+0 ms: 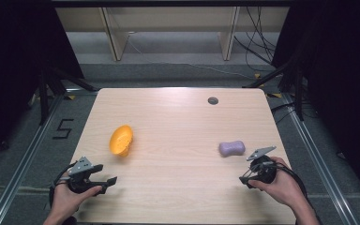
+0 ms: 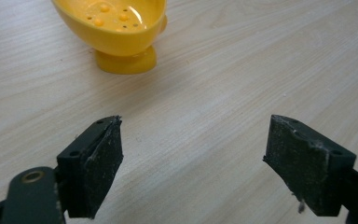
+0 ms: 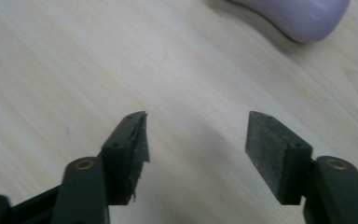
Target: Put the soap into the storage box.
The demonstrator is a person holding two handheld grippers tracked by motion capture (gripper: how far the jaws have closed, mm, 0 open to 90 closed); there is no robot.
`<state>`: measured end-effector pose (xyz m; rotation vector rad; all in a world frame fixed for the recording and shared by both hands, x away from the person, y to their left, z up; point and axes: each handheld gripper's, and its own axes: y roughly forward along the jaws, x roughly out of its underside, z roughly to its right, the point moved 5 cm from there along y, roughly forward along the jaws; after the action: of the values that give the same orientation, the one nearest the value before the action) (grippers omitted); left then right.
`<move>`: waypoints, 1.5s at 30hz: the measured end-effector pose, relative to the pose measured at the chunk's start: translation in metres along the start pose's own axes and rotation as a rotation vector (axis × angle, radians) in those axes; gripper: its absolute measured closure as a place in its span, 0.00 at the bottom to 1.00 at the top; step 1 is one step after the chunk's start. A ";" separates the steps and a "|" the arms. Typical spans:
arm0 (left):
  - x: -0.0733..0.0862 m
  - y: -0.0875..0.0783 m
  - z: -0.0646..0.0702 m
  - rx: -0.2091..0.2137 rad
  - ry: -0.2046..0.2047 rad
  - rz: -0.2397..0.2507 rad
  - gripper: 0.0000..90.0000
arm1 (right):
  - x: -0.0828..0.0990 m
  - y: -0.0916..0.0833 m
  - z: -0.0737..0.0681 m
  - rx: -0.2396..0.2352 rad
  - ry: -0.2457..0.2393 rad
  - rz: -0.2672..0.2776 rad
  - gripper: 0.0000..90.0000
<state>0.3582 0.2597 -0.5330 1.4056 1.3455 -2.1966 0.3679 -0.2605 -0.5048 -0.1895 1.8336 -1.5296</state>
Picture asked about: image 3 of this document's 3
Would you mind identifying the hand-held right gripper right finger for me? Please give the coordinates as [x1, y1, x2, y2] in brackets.
[244, 110, 358, 224]

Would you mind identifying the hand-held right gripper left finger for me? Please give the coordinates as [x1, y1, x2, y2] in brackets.
[51, 110, 151, 224]

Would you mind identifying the lilac rounded plastic object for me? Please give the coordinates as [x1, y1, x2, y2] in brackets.
[227, 0, 351, 44]

